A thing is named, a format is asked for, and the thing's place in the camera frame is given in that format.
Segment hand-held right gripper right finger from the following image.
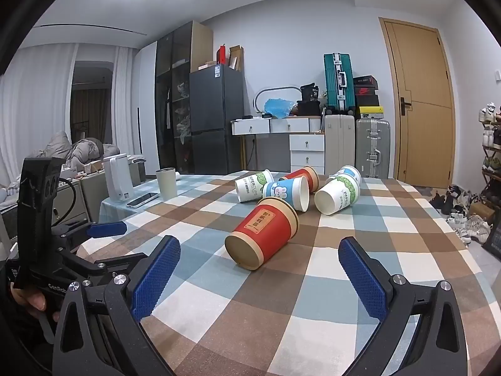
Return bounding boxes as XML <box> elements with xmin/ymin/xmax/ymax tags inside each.
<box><xmin>337</xmin><ymin>237</ymin><xmax>469</xmax><ymax>376</ymax></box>

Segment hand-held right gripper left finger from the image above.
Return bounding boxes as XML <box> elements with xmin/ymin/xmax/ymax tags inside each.
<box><xmin>53</xmin><ymin>235</ymin><xmax>183</xmax><ymax>376</ymax></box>

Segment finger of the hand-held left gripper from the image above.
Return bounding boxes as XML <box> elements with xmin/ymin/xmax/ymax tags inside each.
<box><xmin>63</xmin><ymin>220</ymin><xmax>128</xmax><ymax>244</ymax></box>
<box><xmin>65</xmin><ymin>251</ymin><xmax>151</xmax><ymax>279</ymax></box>

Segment red paper cup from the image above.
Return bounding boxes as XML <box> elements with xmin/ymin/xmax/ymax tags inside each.
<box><xmin>284</xmin><ymin>165</ymin><xmax>319</xmax><ymax>193</ymax></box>
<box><xmin>224</xmin><ymin>197</ymin><xmax>301</xmax><ymax>271</ymax></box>

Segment white green-print paper cup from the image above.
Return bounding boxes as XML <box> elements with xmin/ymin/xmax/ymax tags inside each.
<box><xmin>314</xmin><ymin>174</ymin><xmax>361</xmax><ymax>216</ymax></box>
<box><xmin>235</xmin><ymin>169</ymin><xmax>275</xmax><ymax>203</ymax></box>

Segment white blue-print paper cup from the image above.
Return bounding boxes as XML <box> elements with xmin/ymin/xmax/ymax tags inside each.
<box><xmin>331</xmin><ymin>165</ymin><xmax>363</xmax><ymax>185</ymax></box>

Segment blue rabbit-print paper cup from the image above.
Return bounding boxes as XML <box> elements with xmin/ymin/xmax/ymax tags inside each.
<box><xmin>262</xmin><ymin>176</ymin><xmax>311</xmax><ymax>213</ymax></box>

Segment person's left hand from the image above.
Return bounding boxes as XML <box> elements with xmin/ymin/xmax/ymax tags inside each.
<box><xmin>10</xmin><ymin>285</ymin><xmax>61</xmax><ymax>324</ymax></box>

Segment grey side cabinet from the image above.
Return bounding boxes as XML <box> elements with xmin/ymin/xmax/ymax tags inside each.
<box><xmin>55</xmin><ymin>171</ymin><xmax>107</xmax><ymax>224</ymax></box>

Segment white smartphone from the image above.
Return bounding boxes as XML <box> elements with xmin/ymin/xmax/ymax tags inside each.
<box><xmin>126</xmin><ymin>192</ymin><xmax>160</xmax><ymax>208</ymax></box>

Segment white electric kettle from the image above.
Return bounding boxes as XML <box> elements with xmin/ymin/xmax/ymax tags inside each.
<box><xmin>104</xmin><ymin>154</ymin><xmax>136</xmax><ymax>201</ymax></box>

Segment checked tablecloth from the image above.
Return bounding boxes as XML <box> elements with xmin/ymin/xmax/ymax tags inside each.
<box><xmin>76</xmin><ymin>170</ymin><xmax>501</xmax><ymax>376</ymax></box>

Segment beige tumbler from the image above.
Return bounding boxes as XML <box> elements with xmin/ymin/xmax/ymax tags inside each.
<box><xmin>156</xmin><ymin>168</ymin><xmax>178</xmax><ymax>201</ymax></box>

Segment grey down jacket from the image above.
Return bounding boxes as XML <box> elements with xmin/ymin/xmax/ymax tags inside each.
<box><xmin>41</xmin><ymin>131</ymin><xmax>120</xmax><ymax>171</ymax></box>

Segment white sheer curtain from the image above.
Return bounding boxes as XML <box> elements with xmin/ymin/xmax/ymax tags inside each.
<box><xmin>0</xmin><ymin>43</ymin><xmax>79</xmax><ymax>183</ymax></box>
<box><xmin>111</xmin><ymin>45</ymin><xmax>138</xmax><ymax>156</ymax></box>

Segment pile of shoes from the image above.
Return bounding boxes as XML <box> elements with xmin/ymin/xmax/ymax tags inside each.
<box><xmin>428</xmin><ymin>184</ymin><xmax>492</xmax><ymax>243</ymax></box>

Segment dark floor bag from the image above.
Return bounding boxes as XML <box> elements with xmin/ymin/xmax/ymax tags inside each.
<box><xmin>483</xmin><ymin>219</ymin><xmax>501</xmax><ymax>262</ymax></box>

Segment small cardboard box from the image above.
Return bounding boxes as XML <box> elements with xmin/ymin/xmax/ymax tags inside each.
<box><xmin>468</xmin><ymin>201</ymin><xmax>496</xmax><ymax>222</ymax></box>

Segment beige suitcase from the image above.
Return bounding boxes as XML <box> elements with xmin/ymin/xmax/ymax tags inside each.
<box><xmin>324</xmin><ymin>113</ymin><xmax>356</xmax><ymax>177</ymax></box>

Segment silver suitcase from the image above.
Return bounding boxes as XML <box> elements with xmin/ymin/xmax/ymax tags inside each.
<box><xmin>355</xmin><ymin>118</ymin><xmax>391</xmax><ymax>179</ymax></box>

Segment white desk with drawers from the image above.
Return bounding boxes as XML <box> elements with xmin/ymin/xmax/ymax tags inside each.
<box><xmin>230</xmin><ymin>115</ymin><xmax>325</xmax><ymax>175</ymax></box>

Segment black glass-door cabinet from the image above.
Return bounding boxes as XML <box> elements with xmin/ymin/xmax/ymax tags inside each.
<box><xmin>154</xmin><ymin>21</ymin><xmax>214</xmax><ymax>175</ymax></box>

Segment dark grey fridge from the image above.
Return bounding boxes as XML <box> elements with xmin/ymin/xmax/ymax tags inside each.
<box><xmin>189</xmin><ymin>64</ymin><xmax>245</xmax><ymax>175</ymax></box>

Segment wooden door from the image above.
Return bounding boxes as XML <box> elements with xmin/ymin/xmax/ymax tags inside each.
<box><xmin>379</xmin><ymin>17</ymin><xmax>457</xmax><ymax>189</ymax></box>

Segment shoe rack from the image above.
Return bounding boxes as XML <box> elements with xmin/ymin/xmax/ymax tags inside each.
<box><xmin>479</xmin><ymin>104</ymin><xmax>501</xmax><ymax>204</ymax></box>

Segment red and black shoe box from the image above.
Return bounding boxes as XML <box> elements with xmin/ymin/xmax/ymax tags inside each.
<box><xmin>354</xmin><ymin>86</ymin><xmax>380</xmax><ymax>107</ymax></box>

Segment black bag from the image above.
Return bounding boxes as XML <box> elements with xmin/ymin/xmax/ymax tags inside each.
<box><xmin>297</xmin><ymin>83</ymin><xmax>322</xmax><ymax>116</ymax></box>

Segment blue plastic bag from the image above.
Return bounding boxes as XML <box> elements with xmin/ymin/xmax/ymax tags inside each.
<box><xmin>264</xmin><ymin>98</ymin><xmax>298</xmax><ymax>119</ymax></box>

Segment bent chrome tube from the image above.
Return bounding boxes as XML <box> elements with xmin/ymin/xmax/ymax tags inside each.
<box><xmin>254</xmin><ymin>85</ymin><xmax>301</xmax><ymax>117</ymax></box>

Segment teal suitcase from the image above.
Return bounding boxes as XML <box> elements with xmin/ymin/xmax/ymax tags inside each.
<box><xmin>323</xmin><ymin>53</ymin><xmax>355</xmax><ymax>114</ymax></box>

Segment open cardboard box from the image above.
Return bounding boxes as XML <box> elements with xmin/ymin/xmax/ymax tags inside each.
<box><xmin>229</xmin><ymin>45</ymin><xmax>244</xmax><ymax>72</ymax></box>

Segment black cable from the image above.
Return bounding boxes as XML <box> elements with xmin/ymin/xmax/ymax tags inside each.
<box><xmin>55</xmin><ymin>179</ymin><xmax>78</xmax><ymax>222</ymax></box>

